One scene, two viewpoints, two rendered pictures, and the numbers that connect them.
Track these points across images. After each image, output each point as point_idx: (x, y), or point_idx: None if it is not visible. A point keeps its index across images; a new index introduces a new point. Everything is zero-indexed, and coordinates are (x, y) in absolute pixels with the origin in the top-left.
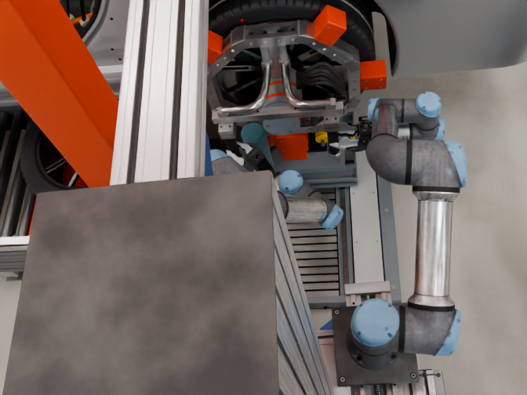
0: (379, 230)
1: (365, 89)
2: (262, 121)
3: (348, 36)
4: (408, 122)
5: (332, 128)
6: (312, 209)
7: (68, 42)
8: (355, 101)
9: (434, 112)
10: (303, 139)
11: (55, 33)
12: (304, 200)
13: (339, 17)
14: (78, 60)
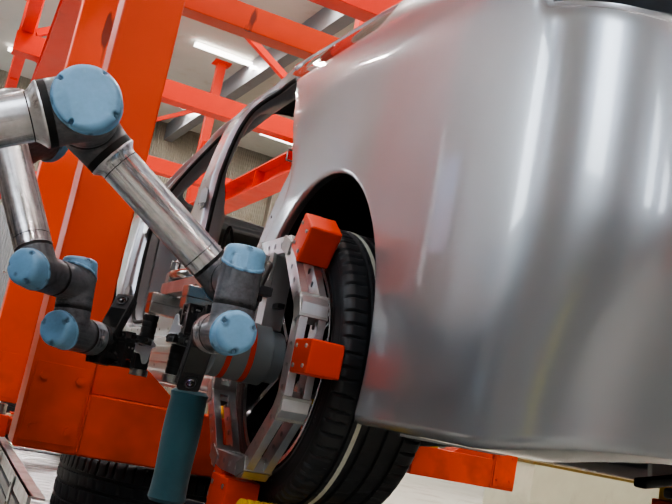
0: None
1: (291, 368)
2: (229, 446)
3: (336, 291)
4: (213, 283)
5: (183, 298)
6: (21, 195)
7: (140, 86)
8: (278, 397)
9: (228, 250)
10: (224, 485)
11: (136, 62)
12: (31, 182)
13: (325, 225)
14: (133, 104)
